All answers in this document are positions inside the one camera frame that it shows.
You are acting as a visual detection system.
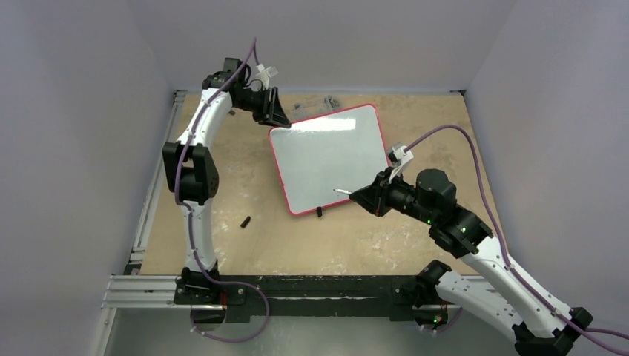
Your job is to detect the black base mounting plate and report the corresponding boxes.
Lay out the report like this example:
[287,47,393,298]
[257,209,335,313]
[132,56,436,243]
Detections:
[174,272,457,329]

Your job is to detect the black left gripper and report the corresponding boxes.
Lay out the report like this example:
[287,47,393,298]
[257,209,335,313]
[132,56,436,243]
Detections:
[234,86,291,129]

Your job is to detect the white dry erase marker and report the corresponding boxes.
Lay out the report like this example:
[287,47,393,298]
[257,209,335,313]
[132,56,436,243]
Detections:
[332,188,352,196]

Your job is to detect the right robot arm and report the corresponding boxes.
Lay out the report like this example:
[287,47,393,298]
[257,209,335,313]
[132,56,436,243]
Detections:
[349,168,593,355]

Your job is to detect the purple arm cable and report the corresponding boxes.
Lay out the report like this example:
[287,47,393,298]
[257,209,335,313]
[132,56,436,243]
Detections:
[404,124,629,356]
[174,37,270,296]

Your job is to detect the clear plastic box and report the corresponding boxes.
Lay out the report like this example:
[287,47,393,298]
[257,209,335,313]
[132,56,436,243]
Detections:
[291,96,342,120]

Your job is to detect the red framed whiteboard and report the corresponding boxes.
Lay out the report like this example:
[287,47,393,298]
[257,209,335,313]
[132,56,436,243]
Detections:
[268,103,389,216]

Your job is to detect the aluminium frame rail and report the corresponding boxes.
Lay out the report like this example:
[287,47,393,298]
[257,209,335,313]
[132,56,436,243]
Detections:
[100,90,188,311]

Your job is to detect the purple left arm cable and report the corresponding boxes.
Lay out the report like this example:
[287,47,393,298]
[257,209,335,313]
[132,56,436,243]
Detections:
[174,37,270,296]

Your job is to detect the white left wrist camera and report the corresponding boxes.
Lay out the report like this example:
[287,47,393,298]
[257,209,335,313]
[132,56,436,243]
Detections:
[254,63,278,90]

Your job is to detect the black marker cap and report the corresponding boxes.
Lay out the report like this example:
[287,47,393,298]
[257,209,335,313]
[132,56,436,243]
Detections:
[240,216,251,228]

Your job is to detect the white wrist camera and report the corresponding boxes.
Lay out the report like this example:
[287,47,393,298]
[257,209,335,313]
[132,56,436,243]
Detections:
[386,143,414,183]
[254,63,278,90]

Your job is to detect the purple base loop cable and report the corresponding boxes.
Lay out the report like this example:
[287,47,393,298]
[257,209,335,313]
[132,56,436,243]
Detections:
[188,287,274,345]

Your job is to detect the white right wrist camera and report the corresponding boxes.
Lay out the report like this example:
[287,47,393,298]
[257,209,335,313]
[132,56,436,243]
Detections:
[386,143,414,183]

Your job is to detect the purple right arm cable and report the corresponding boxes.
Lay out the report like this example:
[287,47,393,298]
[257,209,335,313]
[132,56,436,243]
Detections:
[404,124,629,356]

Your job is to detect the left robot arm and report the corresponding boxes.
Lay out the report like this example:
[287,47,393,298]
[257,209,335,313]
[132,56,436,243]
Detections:
[162,58,292,305]

